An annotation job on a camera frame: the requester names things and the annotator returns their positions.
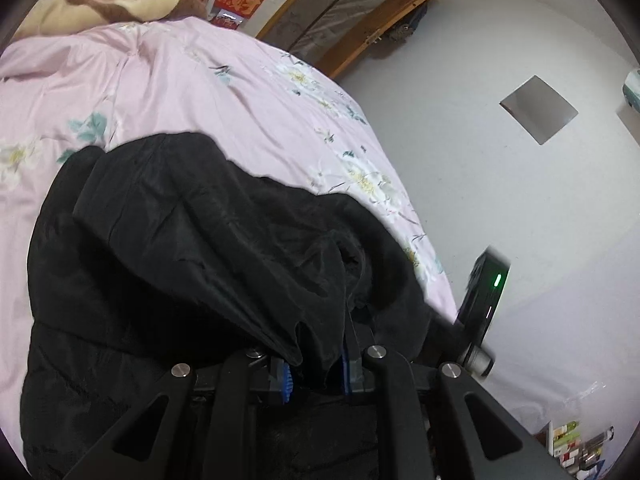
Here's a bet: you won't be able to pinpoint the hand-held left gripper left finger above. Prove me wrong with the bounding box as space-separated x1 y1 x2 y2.
60 347 294 480

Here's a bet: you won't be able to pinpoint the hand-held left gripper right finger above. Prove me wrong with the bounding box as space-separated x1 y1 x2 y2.
340 344 567 480

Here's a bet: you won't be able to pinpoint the black puffer jacket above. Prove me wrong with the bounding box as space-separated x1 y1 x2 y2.
20 131 458 480

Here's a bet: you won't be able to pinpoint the hanging dark clothes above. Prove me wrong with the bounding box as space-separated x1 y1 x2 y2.
387 4 432 43

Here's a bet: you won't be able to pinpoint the shelf of colourful boxes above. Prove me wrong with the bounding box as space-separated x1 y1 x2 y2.
536 419 617 480

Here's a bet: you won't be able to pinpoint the white teal appliance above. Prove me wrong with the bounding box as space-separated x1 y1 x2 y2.
621 66 640 112

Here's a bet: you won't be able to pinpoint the pink floral bed quilt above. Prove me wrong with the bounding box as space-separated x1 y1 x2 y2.
0 16 458 458

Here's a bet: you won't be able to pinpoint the wooden door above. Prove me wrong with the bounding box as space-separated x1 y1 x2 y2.
255 0 459 81

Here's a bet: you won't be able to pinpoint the flat printed box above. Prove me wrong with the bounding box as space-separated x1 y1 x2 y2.
211 9 249 29

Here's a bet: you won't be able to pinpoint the brown dog print blanket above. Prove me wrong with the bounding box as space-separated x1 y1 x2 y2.
12 0 208 41

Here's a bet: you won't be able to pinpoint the grey wall panel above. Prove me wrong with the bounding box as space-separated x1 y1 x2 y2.
499 75 580 146

